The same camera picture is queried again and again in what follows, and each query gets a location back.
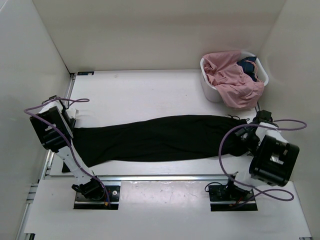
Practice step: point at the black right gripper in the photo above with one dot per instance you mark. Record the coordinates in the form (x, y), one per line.
(243, 133)

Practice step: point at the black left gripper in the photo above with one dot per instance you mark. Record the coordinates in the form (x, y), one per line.
(73, 121)

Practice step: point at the black trousers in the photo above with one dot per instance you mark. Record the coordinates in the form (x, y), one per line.
(171, 138)

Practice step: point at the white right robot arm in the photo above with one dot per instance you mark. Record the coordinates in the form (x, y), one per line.
(273, 157)

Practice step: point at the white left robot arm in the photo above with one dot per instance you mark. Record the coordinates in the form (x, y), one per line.
(54, 122)

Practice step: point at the pink trousers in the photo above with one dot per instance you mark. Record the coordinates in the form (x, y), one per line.
(237, 89)

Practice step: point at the navy blue garment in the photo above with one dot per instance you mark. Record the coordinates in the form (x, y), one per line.
(249, 67)

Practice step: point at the white laundry basket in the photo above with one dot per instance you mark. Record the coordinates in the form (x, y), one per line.
(211, 92)

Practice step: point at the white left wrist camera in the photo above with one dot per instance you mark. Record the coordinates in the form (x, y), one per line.
(72, 113)

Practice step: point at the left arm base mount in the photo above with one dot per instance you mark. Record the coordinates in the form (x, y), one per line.
(99, 200)

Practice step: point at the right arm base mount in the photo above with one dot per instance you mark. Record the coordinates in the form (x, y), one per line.
(229, 198)

